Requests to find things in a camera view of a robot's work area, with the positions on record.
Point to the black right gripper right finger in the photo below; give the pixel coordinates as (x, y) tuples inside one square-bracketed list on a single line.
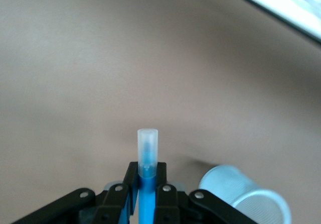
[(175, 206)]

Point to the translucent blue plastic cup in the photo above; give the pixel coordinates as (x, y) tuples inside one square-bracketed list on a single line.
[(240, 183)]

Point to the blue marker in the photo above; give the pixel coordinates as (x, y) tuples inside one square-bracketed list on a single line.
[(146, 196)]

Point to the brown paper table cover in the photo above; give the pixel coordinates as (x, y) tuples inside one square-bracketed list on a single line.
[(100, 58)]

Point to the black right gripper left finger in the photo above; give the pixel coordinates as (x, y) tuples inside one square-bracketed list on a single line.
[(107, 206)]

